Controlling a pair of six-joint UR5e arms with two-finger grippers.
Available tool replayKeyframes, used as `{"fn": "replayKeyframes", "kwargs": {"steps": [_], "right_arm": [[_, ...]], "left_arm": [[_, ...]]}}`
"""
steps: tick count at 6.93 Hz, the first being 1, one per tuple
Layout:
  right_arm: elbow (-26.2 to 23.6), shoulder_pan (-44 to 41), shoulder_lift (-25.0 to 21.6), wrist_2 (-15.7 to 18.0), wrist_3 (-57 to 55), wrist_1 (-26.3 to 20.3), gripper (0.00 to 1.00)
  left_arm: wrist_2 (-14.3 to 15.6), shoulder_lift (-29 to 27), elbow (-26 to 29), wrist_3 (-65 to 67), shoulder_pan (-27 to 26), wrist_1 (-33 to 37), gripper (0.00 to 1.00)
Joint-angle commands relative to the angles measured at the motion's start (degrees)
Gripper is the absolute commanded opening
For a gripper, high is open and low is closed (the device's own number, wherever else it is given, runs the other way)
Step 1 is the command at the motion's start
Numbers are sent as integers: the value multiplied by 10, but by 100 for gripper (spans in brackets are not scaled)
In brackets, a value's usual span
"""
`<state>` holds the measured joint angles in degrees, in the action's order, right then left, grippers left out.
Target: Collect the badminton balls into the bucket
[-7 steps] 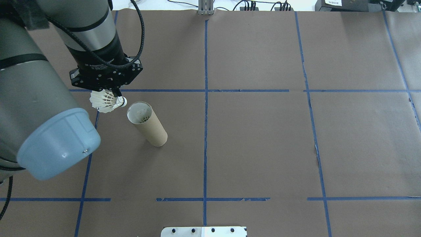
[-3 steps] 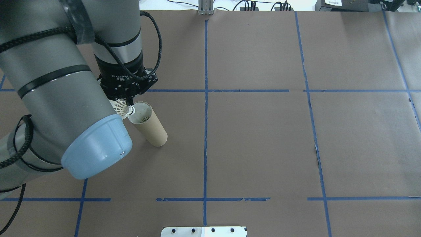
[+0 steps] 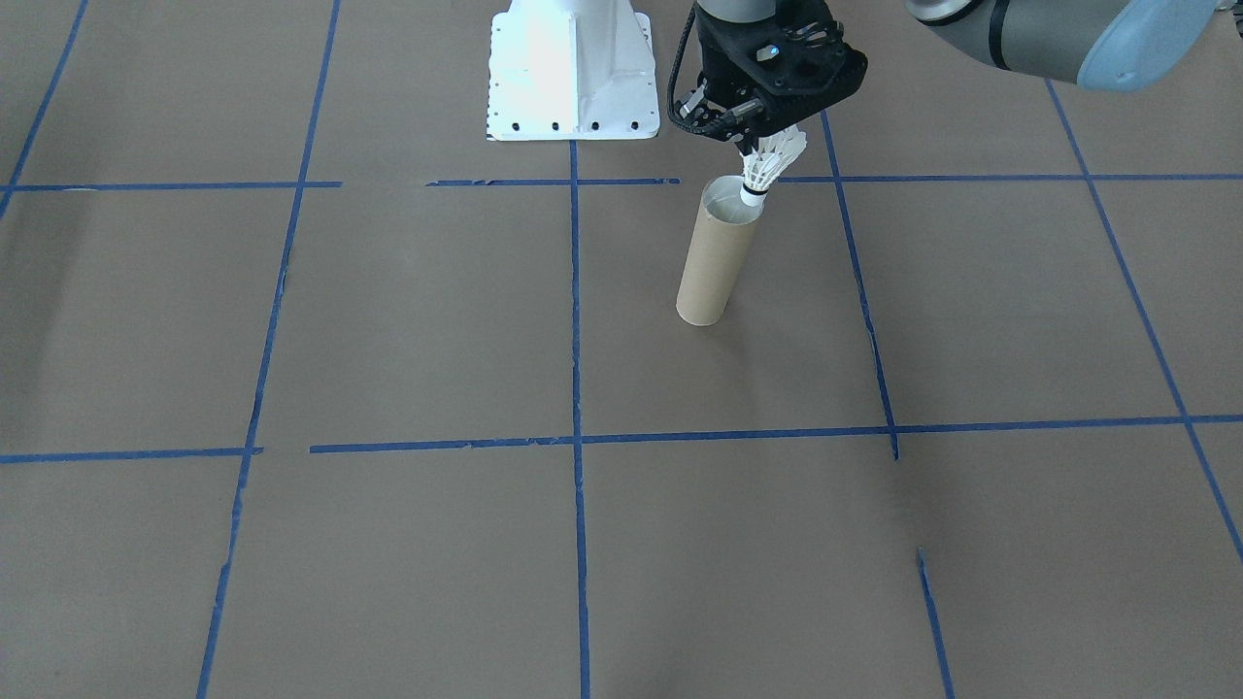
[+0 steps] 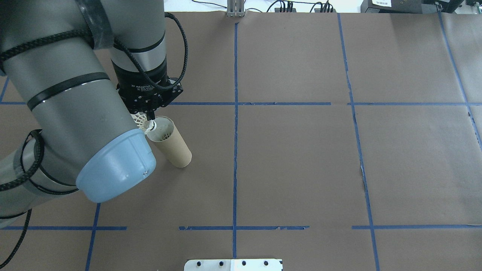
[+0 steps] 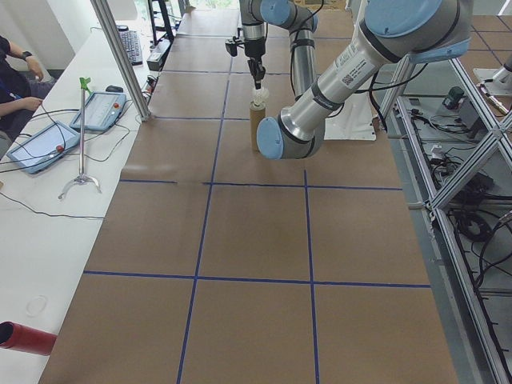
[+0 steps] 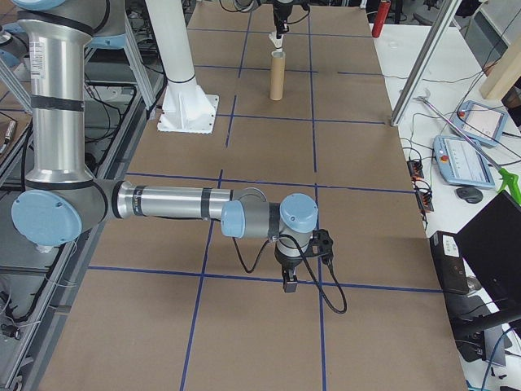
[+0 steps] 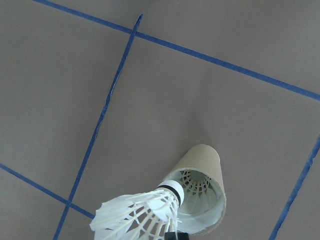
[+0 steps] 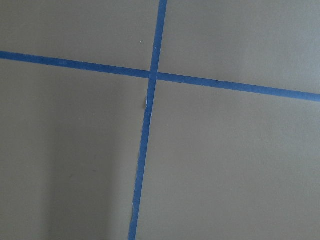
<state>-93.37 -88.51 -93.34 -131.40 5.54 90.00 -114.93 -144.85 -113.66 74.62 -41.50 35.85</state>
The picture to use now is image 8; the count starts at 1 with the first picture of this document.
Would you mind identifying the blue tape strip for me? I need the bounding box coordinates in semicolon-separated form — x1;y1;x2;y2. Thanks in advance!
127;0;169;240
0;50;320;103

